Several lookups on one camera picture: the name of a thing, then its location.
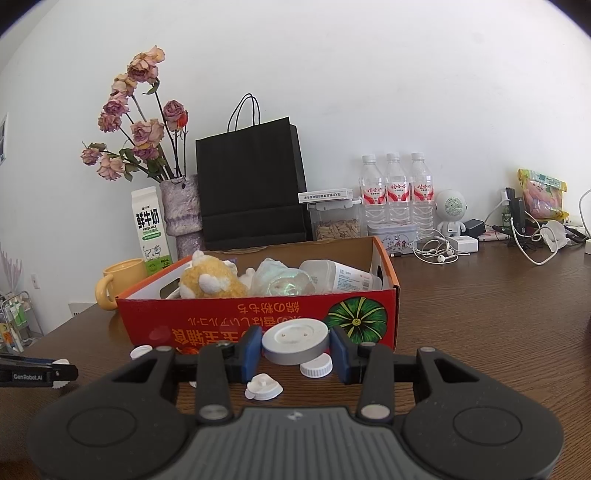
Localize red cardboard box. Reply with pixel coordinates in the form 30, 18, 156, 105
115, 236, 400, 354

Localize clear container of seeds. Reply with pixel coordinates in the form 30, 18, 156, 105
308, 198, 363, 241

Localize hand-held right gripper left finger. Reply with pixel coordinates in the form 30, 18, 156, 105
111, 325, 264, 423

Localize black paper shopping bag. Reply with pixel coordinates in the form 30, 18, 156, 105
195, 93, 314, 252

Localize printed tin box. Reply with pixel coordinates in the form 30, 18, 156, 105
368, 222, 416, 254

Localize yellow pink snack packet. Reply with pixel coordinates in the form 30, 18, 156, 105
517, 168, 568, 221

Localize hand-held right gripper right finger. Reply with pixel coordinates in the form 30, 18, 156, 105
329, 325, 481, 422

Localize white round robot speaker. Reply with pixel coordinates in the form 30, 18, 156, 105
435, 189, 469, 236

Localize flat white box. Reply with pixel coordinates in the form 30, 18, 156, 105
298, 187, 355, 204

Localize white wired earphones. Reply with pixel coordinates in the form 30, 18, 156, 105
411, 235, 460, 264

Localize clear water bottle red label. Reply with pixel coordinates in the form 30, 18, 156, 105
359, 155, 386, 227
384, 153, 411, 224
410, 153, 435, 232

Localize white charger block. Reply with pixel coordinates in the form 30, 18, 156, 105
447, 235, 478, 254

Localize white ribbed cap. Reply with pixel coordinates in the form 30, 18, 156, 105
299, 354, 334, 379

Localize dried pink rose bouquet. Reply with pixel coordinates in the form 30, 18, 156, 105
81, 45, 190, 182

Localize small white knob piece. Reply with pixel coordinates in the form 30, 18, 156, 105
245, 374, 283, 400

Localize small white toothed cap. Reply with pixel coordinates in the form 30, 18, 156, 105
52, 358, 79, 391

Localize white round puck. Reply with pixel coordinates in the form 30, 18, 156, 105
262, 320, 331, 365

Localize mottled purple ceramic vase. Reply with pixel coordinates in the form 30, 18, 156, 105
160, 174, 204, 259

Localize white green milk carton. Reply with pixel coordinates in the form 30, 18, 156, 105
130, 187, 174, 277

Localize black phone stand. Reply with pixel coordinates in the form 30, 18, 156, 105
505, 187, 527, 243

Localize wire storage rack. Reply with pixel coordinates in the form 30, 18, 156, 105
0, 291, 42, 352

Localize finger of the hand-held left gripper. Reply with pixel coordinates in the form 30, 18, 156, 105
48, 364, 78, 383

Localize white plastic jar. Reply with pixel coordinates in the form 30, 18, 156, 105
299, 259, 384, 294

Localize iridescent plastic bag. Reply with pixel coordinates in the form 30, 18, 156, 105
249, 257, 317, 297

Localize yellow ceramic mug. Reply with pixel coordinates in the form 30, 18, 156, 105
95, 258, 149, 311

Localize yellow white plush toy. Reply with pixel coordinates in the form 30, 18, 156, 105
179, 250, 250, 300

